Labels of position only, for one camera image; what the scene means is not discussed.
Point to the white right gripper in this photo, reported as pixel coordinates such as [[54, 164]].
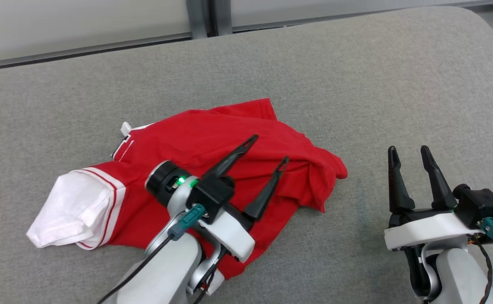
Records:
[[423, 230]]

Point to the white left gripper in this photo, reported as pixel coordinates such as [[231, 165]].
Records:
[[229, 236]]

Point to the red white Bulls jersey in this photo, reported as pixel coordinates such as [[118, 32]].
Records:
[[187, 139]]

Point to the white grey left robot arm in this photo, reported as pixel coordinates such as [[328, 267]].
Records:
[[170, 270]]

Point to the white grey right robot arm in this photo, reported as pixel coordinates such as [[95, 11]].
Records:
[[457, 274]]

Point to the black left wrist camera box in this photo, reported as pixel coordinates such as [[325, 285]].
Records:
[[210, 196]]

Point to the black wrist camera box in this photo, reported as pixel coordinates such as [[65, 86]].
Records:
[[210, 196], [480, 207]]

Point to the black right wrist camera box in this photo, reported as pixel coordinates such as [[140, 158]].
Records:
[[480, 207]]

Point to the teal left camera connector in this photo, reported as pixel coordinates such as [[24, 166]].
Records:
[[187, 220]]

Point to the grey window frame post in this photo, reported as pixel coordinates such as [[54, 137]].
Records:
[[196, 17], [222, 16]]

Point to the dark grey window sill rail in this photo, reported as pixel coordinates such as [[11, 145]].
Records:
[[82, 51]]

